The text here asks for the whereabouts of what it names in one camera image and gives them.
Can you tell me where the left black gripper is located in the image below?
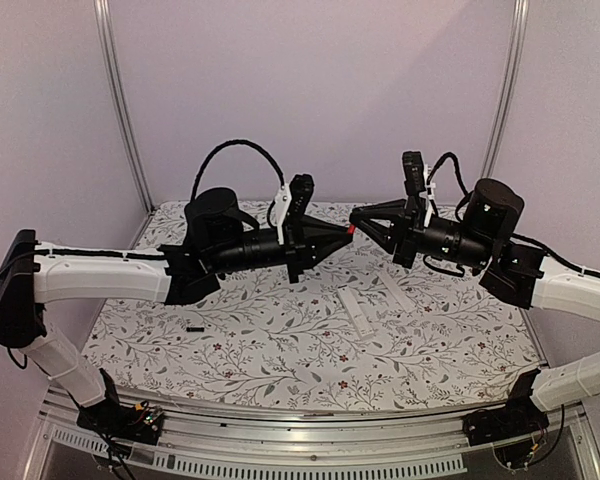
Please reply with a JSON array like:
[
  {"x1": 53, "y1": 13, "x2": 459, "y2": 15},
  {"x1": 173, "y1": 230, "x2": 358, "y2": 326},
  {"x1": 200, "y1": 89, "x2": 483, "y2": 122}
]
[{"x1": 210, "y1": 216, "x2": 354, "y2": 285}]

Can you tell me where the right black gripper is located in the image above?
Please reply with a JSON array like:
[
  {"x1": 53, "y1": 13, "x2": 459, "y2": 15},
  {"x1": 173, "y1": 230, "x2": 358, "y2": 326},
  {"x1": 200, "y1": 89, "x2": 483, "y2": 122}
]
[{"x1": 351, "y1": 197, "x2": 494, "y2": 270}]

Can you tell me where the white remote battery cover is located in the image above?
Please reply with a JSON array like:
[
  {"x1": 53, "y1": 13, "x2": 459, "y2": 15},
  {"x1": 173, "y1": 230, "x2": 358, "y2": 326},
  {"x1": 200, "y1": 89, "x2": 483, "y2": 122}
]
[{"x1": 378, "y1": 271, "x2": 416, "y2": 312}]

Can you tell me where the white remote control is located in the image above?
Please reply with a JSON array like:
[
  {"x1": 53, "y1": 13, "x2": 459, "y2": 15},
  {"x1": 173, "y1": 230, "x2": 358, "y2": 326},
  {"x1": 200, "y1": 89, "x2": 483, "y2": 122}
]
[{"x1": 337, "y1": 286, "x2": 374, "y2": 341}]

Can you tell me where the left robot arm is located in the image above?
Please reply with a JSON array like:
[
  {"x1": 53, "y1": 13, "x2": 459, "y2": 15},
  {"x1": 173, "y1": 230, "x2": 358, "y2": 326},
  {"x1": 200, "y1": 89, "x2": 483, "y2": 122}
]
[{"x1": 0, "y1": 183, "x2": 355, "y2": 434}]

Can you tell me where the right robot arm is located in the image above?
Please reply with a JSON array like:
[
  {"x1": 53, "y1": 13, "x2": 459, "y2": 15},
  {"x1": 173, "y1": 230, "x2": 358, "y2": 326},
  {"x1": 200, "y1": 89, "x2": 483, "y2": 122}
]
[{"x1": 350, "y1": 179, "x2": 600, "y2": 322}]

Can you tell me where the floral patterned table mat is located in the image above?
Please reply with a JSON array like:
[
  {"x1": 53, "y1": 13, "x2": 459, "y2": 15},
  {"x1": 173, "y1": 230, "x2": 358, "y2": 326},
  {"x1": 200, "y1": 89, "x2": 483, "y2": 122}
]
[{"x1": 81, "y1": 200, "x2": 542, "y2": 413}]

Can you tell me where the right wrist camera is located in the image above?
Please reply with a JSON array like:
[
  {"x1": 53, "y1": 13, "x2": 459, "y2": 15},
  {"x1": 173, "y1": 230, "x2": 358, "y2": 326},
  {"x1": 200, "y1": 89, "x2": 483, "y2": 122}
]
[{"x1": 402, "y1": 151, "x2": 437, "y2": 211}]

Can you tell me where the right black camera cable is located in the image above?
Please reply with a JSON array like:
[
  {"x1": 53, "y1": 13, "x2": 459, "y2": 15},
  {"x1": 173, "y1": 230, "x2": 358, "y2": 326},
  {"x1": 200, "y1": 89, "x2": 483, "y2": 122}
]
[{"x1": 427, "y1": 151, "x2": 474, "y2": 221}]

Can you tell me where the black camera cable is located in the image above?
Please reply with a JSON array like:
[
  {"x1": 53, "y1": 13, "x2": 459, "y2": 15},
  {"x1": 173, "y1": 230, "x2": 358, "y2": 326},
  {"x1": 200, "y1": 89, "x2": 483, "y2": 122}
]
[
  {"x1": 189, "y1": 139, "x2": 287, "y2": 201},
  {"x1": 427, "y1": 151, "x2": 474, "y2": 221}
]

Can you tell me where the left black camera cable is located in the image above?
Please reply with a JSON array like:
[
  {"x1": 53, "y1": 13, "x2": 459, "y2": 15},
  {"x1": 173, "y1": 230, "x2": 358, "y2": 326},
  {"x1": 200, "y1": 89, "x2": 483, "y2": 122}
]
[{"x1": 189, "y1": 139, "x2": 287, "y2": 201}]

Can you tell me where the right aluminium frame post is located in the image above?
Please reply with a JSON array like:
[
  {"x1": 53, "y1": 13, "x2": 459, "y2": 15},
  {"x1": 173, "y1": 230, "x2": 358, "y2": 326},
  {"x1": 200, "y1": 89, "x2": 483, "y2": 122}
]
[{"x1": 480, "y1": 0, "x2": 529, "y2": 177}]

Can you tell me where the aluminium frame post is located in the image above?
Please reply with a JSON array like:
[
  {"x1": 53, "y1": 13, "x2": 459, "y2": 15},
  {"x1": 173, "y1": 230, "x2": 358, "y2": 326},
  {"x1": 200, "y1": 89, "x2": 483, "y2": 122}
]
[
  {"x1": 93, "y1": 0, "x2": 155, "y2": 216},
  {"x1": 480, "y1": 0, "x2": 529, "y2": 177}
]

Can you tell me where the front aluminium rail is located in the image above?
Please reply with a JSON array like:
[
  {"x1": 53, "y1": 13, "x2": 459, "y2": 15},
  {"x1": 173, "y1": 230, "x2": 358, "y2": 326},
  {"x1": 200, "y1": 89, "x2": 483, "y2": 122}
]
[{"x1": 23, "y1": 387, "x2": 600, "y2": 479}]

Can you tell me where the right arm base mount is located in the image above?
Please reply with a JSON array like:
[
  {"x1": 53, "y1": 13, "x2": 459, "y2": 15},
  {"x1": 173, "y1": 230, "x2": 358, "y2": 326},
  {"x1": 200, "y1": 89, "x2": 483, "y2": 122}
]
[{"x1": 462, "y1": 369, "x2": 549, "y2": 446}]

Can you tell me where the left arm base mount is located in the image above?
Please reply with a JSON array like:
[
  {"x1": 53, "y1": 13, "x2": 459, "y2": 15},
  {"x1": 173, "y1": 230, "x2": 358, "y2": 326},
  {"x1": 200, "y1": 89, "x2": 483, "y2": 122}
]
[{"x1": 77, "y1": 369, "x2": 164, "y2": 445}]

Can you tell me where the left aluminium frame post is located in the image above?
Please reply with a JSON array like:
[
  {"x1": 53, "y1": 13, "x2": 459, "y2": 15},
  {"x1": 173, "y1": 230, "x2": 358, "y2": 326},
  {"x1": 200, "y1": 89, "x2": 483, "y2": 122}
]
[{"x1": 93, "y1": 0, "x2": 155, "y2": 216}]

